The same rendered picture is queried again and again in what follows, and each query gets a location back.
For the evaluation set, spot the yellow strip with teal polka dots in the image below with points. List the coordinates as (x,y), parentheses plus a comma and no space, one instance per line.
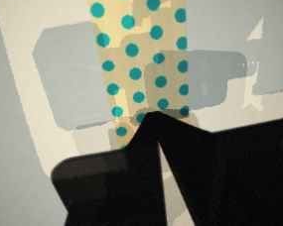
(142,50)

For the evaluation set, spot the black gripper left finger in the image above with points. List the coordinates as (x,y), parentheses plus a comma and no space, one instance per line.
(136,167)

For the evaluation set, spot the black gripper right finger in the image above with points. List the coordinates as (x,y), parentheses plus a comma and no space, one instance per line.
(197,158)

